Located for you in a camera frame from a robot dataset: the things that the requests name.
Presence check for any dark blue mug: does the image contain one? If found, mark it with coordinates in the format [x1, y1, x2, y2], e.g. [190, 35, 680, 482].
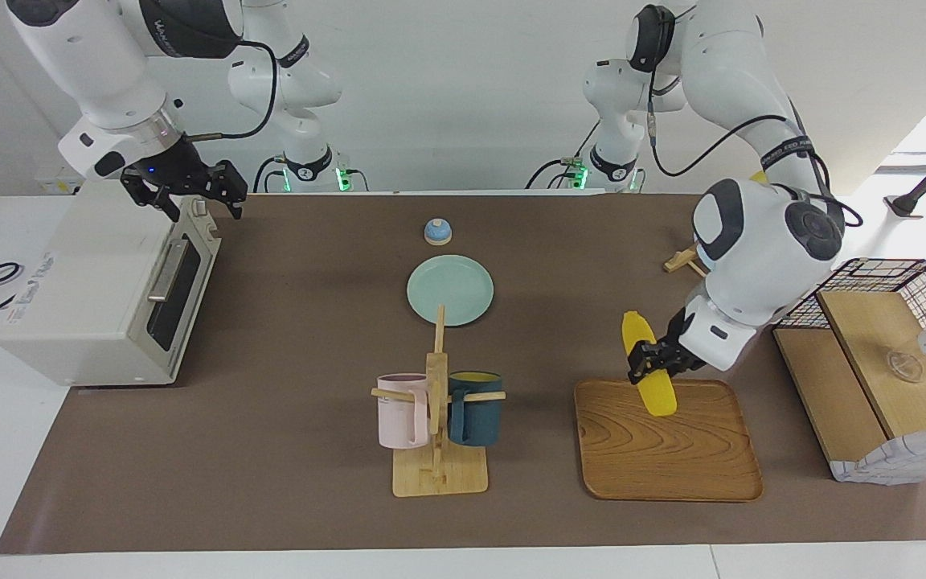
[448, 371, 503, 448]

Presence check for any wooden serving tray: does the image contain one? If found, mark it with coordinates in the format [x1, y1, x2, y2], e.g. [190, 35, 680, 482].
[574, 378, 764, 503]

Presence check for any wooden shelf with wire basket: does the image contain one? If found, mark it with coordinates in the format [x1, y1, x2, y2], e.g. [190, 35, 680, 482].
[772, 257, 926, 486]

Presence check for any pink mug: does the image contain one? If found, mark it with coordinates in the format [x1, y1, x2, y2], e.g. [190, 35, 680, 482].
[376, 373, 430, 450]

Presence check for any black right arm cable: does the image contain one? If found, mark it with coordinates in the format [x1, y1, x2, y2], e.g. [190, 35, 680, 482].
[188, 40, 281, 142]

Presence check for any yellow corn cob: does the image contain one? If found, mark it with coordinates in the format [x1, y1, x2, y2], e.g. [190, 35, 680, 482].
[622, 311, 678, 417]

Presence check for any black base cable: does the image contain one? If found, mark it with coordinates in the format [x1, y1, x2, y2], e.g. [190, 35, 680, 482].
[526, 121, 602, 191]
[252, 153, 369, 194]

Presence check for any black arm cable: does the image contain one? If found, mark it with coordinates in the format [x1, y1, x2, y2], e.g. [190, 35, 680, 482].
[188, 40, 281, 142]
[646, 72, 864, 228]

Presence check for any brown table mat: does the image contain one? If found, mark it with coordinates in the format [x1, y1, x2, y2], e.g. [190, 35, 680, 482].
[0, 193, 926, 556]

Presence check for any clear glass cup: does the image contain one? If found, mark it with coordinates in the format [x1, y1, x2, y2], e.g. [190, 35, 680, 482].
[885, 350, 924, 384]

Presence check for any light green plate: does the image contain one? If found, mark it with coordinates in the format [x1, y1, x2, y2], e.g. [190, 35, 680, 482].
[407, 255, 495, 327]

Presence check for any wooden plate rack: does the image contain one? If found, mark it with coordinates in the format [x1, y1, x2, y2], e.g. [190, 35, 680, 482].
[664, 241, 710, 279]

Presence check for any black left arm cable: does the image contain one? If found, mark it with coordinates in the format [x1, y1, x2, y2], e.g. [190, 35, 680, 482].
[646, 72, 864, 228]

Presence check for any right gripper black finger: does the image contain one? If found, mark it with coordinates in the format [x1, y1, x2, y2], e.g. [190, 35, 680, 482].
[121, 177, 182, 224]
[204, 161, 248, 220]

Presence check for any wooden mug tree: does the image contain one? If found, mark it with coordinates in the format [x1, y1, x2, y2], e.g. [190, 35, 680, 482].
[371, 304, 506, 498]

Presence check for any beige toaster oven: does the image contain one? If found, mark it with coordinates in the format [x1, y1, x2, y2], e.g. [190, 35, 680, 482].
[0, 179, 223, 388]

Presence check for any toaster oven glass door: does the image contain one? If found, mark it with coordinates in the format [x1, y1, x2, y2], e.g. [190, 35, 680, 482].
[144, 211, 223, 356]

